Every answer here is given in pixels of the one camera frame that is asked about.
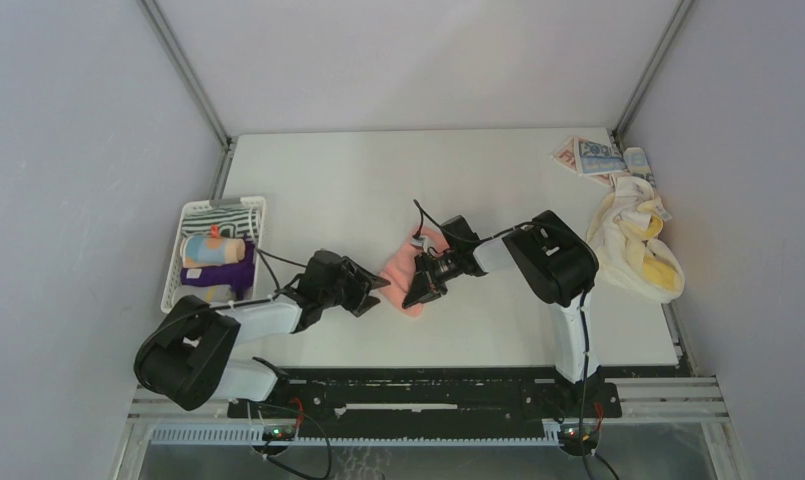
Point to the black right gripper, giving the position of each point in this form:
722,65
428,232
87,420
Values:
426,279

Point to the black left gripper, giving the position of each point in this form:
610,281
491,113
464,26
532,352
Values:
361,281

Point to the pink towel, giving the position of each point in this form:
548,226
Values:
400,269

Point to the orange polka dot towel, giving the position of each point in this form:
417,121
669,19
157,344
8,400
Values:
198,251

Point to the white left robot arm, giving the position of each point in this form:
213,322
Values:
189,360

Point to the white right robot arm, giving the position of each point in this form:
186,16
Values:
559,267

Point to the purple towel roll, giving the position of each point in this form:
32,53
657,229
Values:
238,276

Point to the grey yellow towel roll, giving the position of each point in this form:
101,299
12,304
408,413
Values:
216,294

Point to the black white zebra towel roll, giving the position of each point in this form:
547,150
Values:
239,223

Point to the left base control board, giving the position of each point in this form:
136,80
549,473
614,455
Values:
278,434

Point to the base control board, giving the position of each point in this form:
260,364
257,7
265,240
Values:
574,433
278,434

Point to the white plastic basket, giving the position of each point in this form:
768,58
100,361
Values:
172,282

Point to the blue patterned towel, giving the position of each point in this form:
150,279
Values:
602,163

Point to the white yellow towel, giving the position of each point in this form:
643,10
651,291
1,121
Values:
625,236

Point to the right base control board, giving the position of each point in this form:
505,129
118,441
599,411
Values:
574,433

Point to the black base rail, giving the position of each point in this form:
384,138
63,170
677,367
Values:
432,403

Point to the left aluminium frame post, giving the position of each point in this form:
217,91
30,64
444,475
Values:
172,47

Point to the aluminium frame post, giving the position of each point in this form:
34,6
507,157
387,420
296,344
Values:
172,47
672,30

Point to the right aluminium frame post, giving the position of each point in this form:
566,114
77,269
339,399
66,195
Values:
672,30

